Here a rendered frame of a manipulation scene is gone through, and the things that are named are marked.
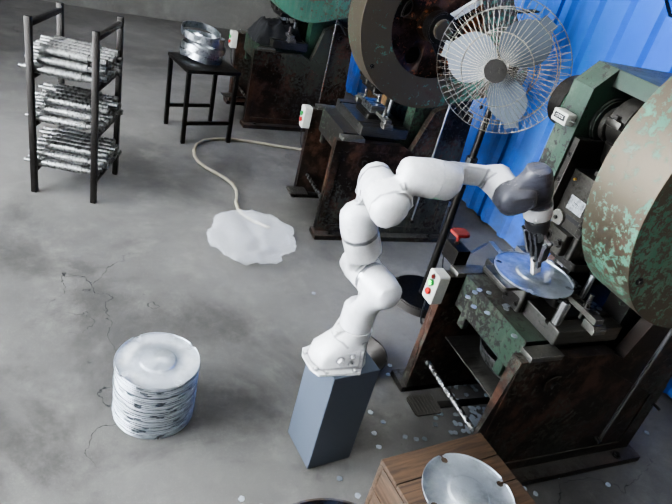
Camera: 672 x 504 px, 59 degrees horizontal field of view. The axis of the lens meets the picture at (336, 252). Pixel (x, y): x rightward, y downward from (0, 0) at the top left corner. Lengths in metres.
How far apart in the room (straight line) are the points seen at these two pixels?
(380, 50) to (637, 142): 1.69
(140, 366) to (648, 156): 1.68
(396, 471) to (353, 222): 0.77
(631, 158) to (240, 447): 1.59
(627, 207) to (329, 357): 0.97
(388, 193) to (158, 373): 1.06
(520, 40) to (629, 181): 1.23
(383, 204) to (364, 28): 1.55
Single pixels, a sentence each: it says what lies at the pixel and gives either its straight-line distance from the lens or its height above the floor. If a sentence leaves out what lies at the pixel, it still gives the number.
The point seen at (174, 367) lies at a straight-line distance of 2.19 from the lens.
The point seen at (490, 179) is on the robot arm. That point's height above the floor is 1.16.
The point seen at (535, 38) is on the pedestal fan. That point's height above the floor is 1.45.
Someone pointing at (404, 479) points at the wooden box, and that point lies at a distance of 1.89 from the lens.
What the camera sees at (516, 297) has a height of 0.70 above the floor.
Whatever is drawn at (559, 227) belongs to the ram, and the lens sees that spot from 2.17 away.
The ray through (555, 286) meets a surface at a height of 0.78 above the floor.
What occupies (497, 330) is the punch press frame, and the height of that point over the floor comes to 0.58.
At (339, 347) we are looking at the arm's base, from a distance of 1.93.
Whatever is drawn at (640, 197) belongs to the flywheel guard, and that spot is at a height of 1.32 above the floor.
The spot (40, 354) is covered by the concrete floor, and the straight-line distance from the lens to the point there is 2.61.
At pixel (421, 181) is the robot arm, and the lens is 1.58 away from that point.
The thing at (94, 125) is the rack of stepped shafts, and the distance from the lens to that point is 3.41.
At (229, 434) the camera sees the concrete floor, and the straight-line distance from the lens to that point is 2.32.
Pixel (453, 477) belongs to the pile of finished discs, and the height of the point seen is 0.35.
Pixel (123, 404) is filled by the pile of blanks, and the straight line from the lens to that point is 2.23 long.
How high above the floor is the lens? 1.76
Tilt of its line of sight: 30 degrees down
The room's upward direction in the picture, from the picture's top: 15 degrees clockwise
